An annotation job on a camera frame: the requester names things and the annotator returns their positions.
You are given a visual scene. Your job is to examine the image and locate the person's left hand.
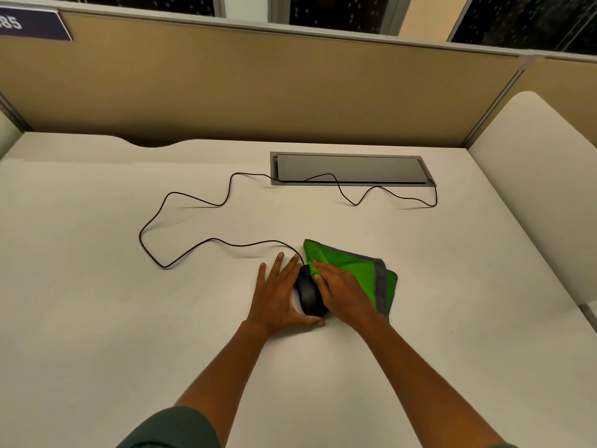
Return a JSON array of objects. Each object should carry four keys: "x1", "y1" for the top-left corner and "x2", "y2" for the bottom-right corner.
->
[{"x1": 243, "y1": 252, "x2": 326, "y2": 339}]

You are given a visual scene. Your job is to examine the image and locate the person's right hand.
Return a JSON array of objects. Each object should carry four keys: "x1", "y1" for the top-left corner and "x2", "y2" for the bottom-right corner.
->
[{"x1": 310, "y1": 260, "x2": 391, "y2": 330}]

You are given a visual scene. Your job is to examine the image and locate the black computer mouse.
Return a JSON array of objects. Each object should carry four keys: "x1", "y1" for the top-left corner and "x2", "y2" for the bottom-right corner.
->
[{"x1": 295, "y1": 264, "x2": 330, "y2": 319}]

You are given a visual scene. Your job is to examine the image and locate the green cloth with grey edge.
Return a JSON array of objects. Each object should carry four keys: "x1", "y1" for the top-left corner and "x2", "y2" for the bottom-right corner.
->
[{"x1": 303, "y1": 239, "x2": 398, "y2": 323}]

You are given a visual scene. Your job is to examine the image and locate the person's right forearm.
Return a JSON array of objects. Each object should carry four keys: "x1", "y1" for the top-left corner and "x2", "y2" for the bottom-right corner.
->
[{"x1": 359, "y1": 317, "x2": 511, "y2": 448}]

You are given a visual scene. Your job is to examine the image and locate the person's left forearm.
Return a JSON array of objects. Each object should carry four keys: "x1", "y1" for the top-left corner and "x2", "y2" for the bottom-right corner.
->
[{"x1": 174, "y1": 322, "x2": 277, "y2": 444}]

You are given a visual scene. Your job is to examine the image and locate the dark green shirt sleeve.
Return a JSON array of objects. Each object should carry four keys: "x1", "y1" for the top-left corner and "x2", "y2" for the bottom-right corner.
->
[{"x1": 116, "y1": 406, "x2": 221, "y2": 448}]

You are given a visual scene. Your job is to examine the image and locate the wide beige partition panel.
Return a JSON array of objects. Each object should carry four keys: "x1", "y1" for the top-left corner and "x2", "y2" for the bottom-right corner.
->
[{"x1": 0, "y1": 8, "x2": 533, "y2": 150}]

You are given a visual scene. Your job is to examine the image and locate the dark window pane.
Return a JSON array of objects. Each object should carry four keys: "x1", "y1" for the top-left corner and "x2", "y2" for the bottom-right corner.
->
[
  {"x1": 451, "y1": 0, "x2": 597, "y2": 56},
  {"x1": 56, "y1": 0, "x2": 220, "y2": 17},
  {"x1": 289, "y1": 0, "x2": 391, "y2": 35}
]

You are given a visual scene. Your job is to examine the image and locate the narrow beige partition panel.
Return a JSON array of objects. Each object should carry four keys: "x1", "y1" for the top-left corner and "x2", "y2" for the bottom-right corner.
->
[{"x1": 466, "y1": 56, "x2": 597, "y2": 151}]

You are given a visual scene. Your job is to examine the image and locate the dark blue sign plate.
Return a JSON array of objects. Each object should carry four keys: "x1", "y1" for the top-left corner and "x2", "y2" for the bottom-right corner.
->
[{"x1": 0, "y1": 6, "x2": 73, "y2": 42}]

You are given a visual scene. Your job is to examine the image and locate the grey desk cable box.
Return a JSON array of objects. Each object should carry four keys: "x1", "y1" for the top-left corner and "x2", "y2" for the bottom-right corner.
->
[{"x1": 270, "y1": 152, "x2": 428, "y2": 186}]

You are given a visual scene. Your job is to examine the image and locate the black mouse cable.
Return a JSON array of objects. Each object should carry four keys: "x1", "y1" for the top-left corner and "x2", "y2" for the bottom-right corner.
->
[{"x1": 138, "y1": 172, "x2": 438, "y2": 271}]

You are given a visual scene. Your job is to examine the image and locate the grey metal partition post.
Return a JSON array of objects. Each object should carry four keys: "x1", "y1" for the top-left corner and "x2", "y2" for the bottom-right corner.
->
[{"x1": 461, "y1": 55, "x2": 535, "y2": 150}]

